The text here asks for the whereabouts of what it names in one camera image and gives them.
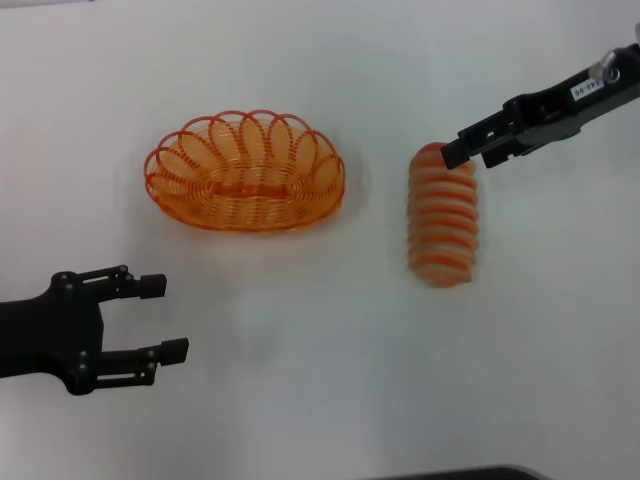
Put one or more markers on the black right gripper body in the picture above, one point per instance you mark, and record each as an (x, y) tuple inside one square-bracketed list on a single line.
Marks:
[(575, 105)]

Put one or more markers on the orange striped bread loaf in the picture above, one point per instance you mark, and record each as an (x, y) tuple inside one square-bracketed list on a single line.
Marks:
[(442, 225)]

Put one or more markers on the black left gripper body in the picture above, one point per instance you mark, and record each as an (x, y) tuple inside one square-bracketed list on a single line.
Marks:
[(50, 330)]

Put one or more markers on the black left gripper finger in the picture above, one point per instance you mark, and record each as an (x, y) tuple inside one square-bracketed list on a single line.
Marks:
[(145, 357), (135, 285)]

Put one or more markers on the dark rounded robot base edge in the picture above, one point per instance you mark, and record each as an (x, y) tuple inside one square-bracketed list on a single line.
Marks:
[(465, 474)]

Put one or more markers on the silver fitting on right gripper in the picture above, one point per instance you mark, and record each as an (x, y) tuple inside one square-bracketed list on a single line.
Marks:
[(606, 65)]

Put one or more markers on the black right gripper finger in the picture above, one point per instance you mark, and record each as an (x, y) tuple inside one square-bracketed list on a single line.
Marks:
[(502, 156), (480, 137)]

